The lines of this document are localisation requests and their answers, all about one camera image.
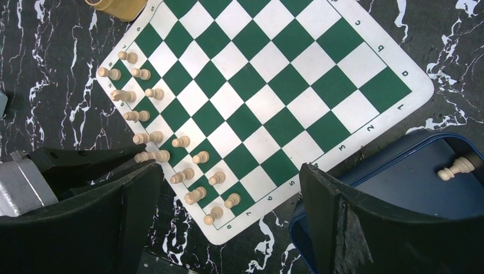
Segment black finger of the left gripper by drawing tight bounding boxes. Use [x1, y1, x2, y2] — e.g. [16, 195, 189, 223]
[28, 144, 146, 178]

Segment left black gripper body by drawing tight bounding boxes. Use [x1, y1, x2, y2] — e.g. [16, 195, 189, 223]
[1, 151, 58, 217]

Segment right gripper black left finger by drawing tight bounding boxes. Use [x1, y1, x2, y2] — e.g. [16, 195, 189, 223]
[1, 162, 164, 273]

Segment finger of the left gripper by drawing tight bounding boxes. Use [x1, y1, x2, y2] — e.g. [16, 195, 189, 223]
[57, 160, 157, 201]

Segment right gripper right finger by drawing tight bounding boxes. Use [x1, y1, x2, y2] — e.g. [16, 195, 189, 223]
[299, 164, 483, 273]

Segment light piece passed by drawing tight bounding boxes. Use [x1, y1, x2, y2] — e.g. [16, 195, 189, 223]
[134, 150, 171, 163]

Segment light pawn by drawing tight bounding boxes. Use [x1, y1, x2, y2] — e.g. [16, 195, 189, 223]
[123, 110, 150, 122]
[208, 171, 226, 186]
[171, 135, 191, 147]
[224, 193, 241, 209]
[192, 151, 209, 164]
[144, 88, 164, 100]
[437, 156, 475, 181]

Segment light piece back rank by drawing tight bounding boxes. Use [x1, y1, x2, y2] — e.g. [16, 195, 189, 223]
[118, 51, 138, 64]
[170, 168, 195, 184]

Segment light piece rank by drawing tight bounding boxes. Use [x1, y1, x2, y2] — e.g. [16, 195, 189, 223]
[118, 51, 138, 64]
[170, 168, 195, 184]
[130, 68, 151, 80]

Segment light piece corner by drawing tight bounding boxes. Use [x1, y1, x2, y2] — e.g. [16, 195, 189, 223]
[203, 206, 224, 225]
[97, 67, 121, 80]

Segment light queen piece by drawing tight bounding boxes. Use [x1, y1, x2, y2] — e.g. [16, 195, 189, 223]
[132, 131, 164, 144]

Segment green white chess board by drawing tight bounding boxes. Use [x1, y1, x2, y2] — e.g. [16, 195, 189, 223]
[97, 1, 434, 245]

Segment small light blue clip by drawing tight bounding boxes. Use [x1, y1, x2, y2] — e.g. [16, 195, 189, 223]
[0, 91, 9, 119]

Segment dark blue tray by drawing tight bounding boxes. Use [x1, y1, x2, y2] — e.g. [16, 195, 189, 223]
[289, 130, 483, 273]

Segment tan square tin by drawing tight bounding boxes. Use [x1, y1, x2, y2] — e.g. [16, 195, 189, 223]
[85, 0, 148, 22]

